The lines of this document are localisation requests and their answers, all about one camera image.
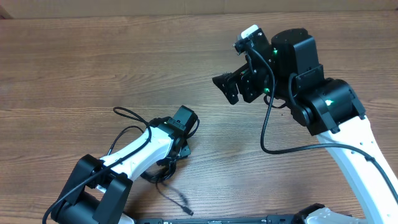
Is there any black usb cable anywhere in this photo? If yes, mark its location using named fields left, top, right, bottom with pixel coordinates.
left=140, top=160, right=194, bottom=217

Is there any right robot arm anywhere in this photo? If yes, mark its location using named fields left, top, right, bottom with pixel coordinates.
left=213, top=26, right=397, bottom=223

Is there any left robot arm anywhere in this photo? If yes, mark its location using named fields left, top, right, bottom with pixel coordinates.
left=42, top=106, right=200, bottom=223

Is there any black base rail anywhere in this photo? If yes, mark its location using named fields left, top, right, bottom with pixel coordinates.
left=133, top=203, right=354, bottom=224

